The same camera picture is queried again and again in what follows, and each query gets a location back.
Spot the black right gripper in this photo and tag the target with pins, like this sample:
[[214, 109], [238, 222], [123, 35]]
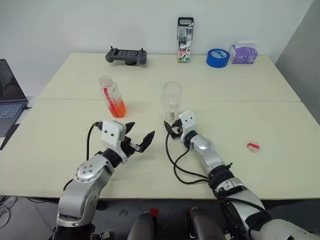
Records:
[[176, 131]]

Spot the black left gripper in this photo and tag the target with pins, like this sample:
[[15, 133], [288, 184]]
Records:
[[128, 147]]

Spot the clear wine glass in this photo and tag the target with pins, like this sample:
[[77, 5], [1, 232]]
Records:
[[172, 97]]

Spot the bottle with orange liquid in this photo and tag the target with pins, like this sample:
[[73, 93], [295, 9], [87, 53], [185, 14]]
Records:
[[117, 107]]

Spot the clear red-labelled bottle cap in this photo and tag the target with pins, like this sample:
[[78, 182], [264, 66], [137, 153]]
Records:
[[253, 146]]

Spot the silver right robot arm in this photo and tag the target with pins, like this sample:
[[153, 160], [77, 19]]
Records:
[[215, 160]]

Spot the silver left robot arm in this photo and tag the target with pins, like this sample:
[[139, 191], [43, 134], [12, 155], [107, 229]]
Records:
[[82, 185]]

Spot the grey handheld game controller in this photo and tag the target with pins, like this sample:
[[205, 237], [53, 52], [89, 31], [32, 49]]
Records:
[[126, 56]]

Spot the small red block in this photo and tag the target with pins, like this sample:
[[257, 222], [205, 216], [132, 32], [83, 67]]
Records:
[[154, 212]]

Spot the blue tape roll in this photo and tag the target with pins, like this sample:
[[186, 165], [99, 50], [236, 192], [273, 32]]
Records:
[[217, 60]]

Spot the marker pen pack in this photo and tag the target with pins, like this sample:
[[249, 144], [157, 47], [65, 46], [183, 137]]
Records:
[[185, 42]]

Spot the dark rounded shape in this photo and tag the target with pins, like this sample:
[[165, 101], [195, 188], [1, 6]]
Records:
[[141, 226], [203, 223]]

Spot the purple tissue box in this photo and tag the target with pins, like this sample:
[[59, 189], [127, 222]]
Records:
[[243, 55]]

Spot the dark grey laptop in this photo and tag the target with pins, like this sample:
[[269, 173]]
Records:
[[8, 100]]

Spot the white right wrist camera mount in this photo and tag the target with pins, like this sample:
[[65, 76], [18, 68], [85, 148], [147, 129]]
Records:
[[188, 123]]

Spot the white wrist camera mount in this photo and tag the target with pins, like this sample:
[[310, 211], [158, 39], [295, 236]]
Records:
[[188, 123], [112, 132]]

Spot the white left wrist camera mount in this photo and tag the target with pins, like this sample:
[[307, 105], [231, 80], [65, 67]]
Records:
[[112, 132]]

